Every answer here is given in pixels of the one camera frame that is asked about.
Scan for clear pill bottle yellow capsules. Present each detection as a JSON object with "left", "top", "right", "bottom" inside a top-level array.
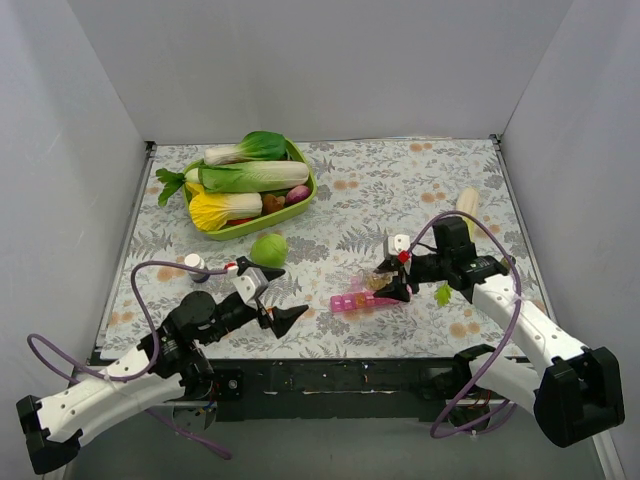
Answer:
[{"left": 363, "top": 271, "right": 394, "bottom": 292}]

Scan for pink weekly pill organizer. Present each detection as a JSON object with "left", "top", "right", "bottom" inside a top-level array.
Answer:
[{"left": 329, "top": 273, "right": 400, "bottom": 314}]

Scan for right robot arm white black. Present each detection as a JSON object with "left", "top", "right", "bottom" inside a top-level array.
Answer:
[{"left": 374, "top": 211, "right": 625, "bottom": 447}]

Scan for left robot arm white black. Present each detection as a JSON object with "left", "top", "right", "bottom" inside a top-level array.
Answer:
[{"left": 16, "top": 257, "right": 308, "bottom": 475}]

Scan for round green cabbage toy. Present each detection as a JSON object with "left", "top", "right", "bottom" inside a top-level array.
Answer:
[{"left": 250, "top": 233, "right": 289, "bottom": 268}]

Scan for green round jar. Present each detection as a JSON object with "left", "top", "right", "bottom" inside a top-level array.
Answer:
[{"left": 501, "top": 256, "right": 516, "bottom": 269}]

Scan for green plastic tray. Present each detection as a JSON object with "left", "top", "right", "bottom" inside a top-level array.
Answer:
[{"left": 183, "top": 140, "right": 317, "bottom": 241}]

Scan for small white cap blue bottle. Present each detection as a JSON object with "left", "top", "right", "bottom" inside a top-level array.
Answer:
[{"left": 184, "top": 253, "right": 210, "bottom": 284}]

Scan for red pepper toy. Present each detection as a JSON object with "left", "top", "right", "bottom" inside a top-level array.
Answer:
[{"left": 227, "top": 218, "right": 254, "bottom": 226}]

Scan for green celery stalk toy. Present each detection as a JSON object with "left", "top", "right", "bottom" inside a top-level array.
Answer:
[{"left": 434, "top": 187, "right": 480, "bottom": 307}]

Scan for brown mushroom toy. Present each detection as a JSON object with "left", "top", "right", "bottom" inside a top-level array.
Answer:
[{"left": 262, "top": 194, "right": 286, "bottom": 216}]

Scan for floral table mat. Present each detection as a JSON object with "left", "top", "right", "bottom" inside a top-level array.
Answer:
[{"left": 101, "top": 138, "right": 544, "bottom": 360}]

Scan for purple onion toy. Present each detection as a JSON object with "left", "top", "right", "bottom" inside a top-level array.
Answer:
[{"left": 285, "top": 185, "right": 311, "bottom": 205}]

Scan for yellow cabbage toy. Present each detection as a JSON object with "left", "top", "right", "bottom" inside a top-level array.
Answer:
[{"left": 189, "top": 193, "right": 263, "bottom": 232}]

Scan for long green napa cabbage toy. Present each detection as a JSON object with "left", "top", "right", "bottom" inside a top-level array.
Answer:
[{"left": 197, "top": 160, "right": 310, "bottom": 193}]

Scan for bok choy toy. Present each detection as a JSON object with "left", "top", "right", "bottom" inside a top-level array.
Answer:
[{"left": 204, "top": 131, "right": 286, "bottom": 166}]

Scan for white radish with leaves toy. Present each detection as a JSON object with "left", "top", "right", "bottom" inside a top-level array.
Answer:
[{"left": 155, "top": 168, "right": 200, "bottom": 207}]

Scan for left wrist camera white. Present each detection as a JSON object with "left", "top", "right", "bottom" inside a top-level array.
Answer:
[{"left": 232, "top": 267, "right": 269, "bottom": 308}]

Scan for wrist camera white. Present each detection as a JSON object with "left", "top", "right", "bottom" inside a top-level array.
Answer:
[
  {"left": 232, "top": 267, "right": 269, "bottom": 308},
  {"left": 383, "top": 234, "right": 411, "bottom": 260}
]

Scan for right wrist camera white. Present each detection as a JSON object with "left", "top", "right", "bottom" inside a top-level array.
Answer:
[{"left": 383, "top": 234, "right": 411, "bottom": 260}]

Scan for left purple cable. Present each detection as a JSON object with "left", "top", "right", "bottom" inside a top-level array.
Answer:
[{"left": 26, "top": 260, "right": 238, "bottom": 460}]

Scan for purple cable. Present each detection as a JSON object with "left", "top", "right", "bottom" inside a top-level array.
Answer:
[
  {"left": 26, "top": 260, "right": 238, "bottom": 460},
  {"left": 404, "top": 210, "right": 522, "bottom": 439}
]

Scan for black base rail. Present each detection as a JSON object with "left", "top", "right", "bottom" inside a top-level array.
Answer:
[{"left": 154, "top": 357, "right": 516, "bottom": 424}]

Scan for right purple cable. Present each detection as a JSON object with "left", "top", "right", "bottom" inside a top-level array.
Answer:
[{"left": 404, "top": 210, "right": 522, "bottom": 439}]

